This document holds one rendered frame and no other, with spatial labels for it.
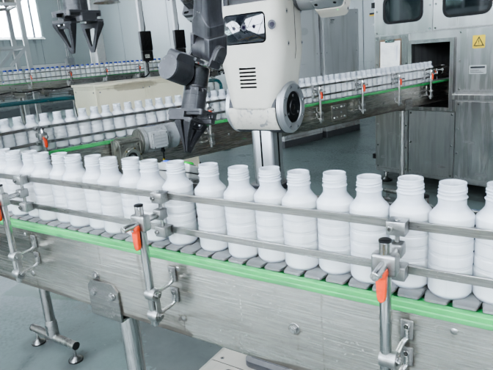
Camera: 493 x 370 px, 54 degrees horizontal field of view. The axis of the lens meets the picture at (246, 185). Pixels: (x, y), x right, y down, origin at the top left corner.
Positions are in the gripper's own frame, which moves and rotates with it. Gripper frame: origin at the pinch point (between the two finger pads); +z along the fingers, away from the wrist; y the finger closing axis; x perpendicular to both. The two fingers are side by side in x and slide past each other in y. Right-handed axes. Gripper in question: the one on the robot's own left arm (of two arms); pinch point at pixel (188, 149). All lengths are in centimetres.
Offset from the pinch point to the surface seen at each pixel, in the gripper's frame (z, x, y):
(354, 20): -279, 604, -209
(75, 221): 19.8, -15.5, -17.5
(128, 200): 13.2, -17.1, -0.1
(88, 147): -5, 64, -116
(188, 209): 13.4, -15.2, 14.6
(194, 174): 5.9, -1.4, 4.1
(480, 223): 9, -18, 66
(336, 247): 16, -16, 46
